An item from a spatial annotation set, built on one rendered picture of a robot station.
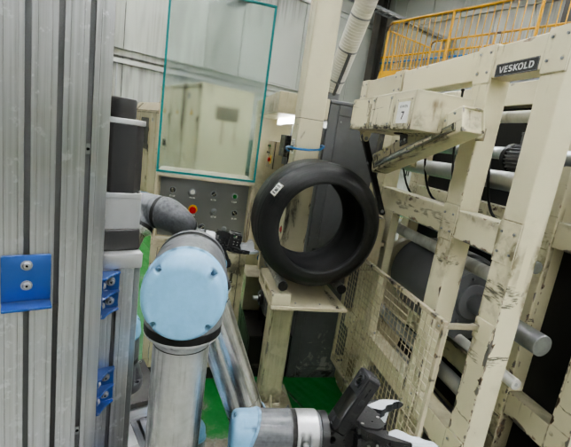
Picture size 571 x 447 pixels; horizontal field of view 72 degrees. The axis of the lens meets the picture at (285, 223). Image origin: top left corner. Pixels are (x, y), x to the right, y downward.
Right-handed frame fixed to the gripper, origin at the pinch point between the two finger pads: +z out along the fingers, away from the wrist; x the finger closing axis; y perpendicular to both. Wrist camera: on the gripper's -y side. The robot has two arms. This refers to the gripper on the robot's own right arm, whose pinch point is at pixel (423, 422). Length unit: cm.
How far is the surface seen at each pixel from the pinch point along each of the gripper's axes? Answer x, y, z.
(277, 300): -107, 8, -10
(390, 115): -89, -75, 24
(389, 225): -138, -29, 53
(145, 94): -975, -244, -239
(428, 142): -82, -66, 38
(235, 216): -170, -22, -30
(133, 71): -954, -289, -268
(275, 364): -152, 59, 1
